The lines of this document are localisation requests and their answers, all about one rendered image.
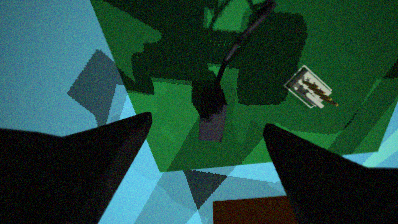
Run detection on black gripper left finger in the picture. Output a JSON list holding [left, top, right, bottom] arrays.
[[0, 112, 152, 224]]

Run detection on green circuit board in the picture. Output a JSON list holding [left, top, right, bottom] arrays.
[[90, 0, 398, 173]]

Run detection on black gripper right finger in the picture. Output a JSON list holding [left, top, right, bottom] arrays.
[[263, 123, 398, 224]]

